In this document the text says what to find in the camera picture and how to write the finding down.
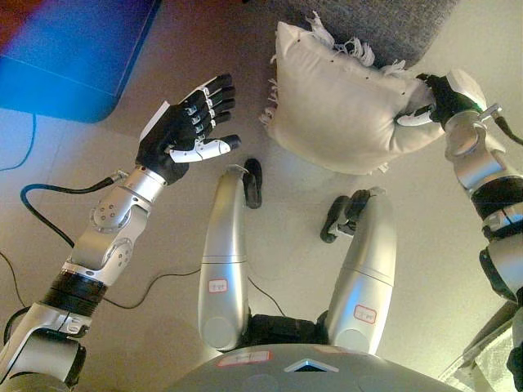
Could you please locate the silver left robot leg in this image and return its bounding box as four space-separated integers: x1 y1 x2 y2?
197 158 265 353

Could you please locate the thick black wrist cable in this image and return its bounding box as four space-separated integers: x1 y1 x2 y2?
20 171 128 249

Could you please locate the short black wrist cable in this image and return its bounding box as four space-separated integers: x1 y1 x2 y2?
493 113 523 147

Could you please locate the grey fabric armchair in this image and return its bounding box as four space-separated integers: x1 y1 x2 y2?
244 0 458 69

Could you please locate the patterned bed sheet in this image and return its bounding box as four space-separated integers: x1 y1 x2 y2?
440 301 523 392

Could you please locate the grey robot torso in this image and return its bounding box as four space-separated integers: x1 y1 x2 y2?
162 312 453 392

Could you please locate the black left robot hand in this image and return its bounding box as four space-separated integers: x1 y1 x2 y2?
136 73 243 185

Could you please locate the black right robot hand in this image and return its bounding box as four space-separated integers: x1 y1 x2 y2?
397 69 489 127

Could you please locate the white fringed pillow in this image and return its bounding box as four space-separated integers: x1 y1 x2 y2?
258 11 447 177

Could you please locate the thin black cable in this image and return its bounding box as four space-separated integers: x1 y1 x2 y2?
101 267 202 310

